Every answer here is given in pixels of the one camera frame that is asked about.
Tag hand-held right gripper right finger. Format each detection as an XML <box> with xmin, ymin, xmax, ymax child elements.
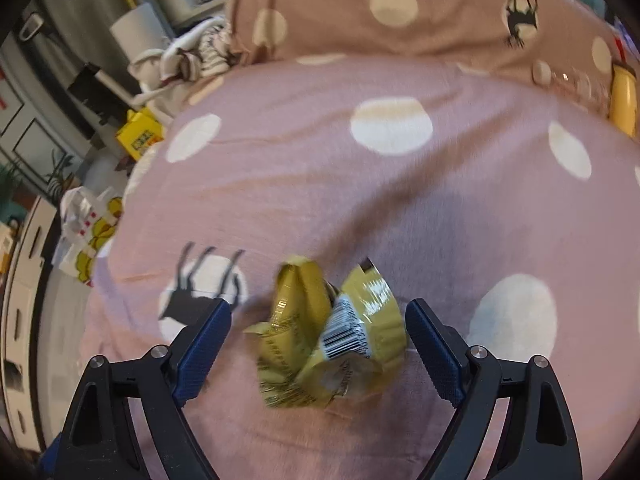
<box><xmin>405</xmin><ymin>298</ymin><xmax>583</xmax><ymax>480</ymax></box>

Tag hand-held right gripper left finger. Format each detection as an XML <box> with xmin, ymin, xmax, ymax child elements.
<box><xmin>60</xmin><ymin>300</ymin><xmax>233</xmax><ymax>480</ymax></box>

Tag yellow snack packet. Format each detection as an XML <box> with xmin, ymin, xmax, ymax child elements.
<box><xmin>244</xmin><ymin>255</ymin><xmax>407</xmax><ymax>409</ymax></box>

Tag duck print bag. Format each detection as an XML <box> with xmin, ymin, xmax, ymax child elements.
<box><xmin>52</xmin><ymin>186</ymin><xmax>125</xmax><ymax>287</ymax></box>

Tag pink dotted bed sheet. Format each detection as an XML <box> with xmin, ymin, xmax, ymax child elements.
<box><xmin>85</xmin><ymin>52</ymin><xmax>640</xmax><ymax>480</ymax></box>

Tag yellow box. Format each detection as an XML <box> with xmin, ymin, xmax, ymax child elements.
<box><xmin>116</xmin><ymin>107</ymin><xmax>167</xmax><ymax>162</ymax></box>

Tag green plant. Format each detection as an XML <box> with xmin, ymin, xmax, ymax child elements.
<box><xmin>44</xmin><ymin>154</ymin><xmax>77</xmax><ymax>197</ymax></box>

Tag striped clothes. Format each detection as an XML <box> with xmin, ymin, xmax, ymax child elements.
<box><xmin>127</xmin><ymin>17</ymin><xmax>252</xmax><ymax>107</ymax></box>

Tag clear plastic bottle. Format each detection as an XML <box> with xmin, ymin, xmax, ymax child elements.
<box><xmin>531</xmin><ymin>59</ymin><xmax>612</xmax><ymax>107</ymax></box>

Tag pink dotted pillow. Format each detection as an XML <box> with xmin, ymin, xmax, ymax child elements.
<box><xmin>224</xmin><ymin>0</ymin><xmax>628</xmax><ymax>88</ymax></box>

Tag white paper roll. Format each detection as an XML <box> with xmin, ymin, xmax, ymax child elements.
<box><xmin>109</xmin><ymin>2</ymin><xmax>167</xmax><ymax>62</ymax></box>

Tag yellow bottle with red strap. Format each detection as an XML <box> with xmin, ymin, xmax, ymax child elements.
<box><xmin>606</xmin><ymin>35</ymin><xmax>640</xmax><ymax>140</ymax></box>

